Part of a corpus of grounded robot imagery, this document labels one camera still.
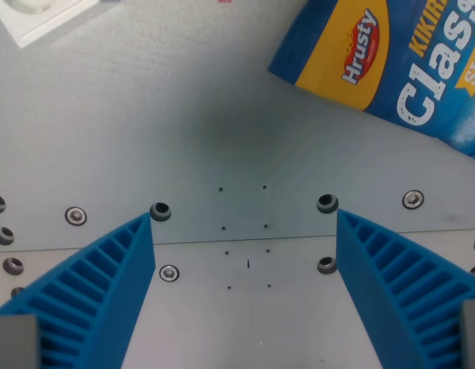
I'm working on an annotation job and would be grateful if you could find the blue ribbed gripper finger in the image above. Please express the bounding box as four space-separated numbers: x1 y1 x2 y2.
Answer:
0 211 157 369
335 208 475 369

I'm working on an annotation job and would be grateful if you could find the silver hex socket screw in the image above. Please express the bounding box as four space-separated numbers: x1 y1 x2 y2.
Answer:
158 264 181 283
65 206 88 227
401 189 425 211

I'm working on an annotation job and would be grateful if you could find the blue yellow Hrusty snack bag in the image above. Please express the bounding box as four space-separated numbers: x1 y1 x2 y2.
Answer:
267 0 475 163

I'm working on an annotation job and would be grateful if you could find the white square plastic box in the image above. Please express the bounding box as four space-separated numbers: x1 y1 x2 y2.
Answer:
0 0 98 49

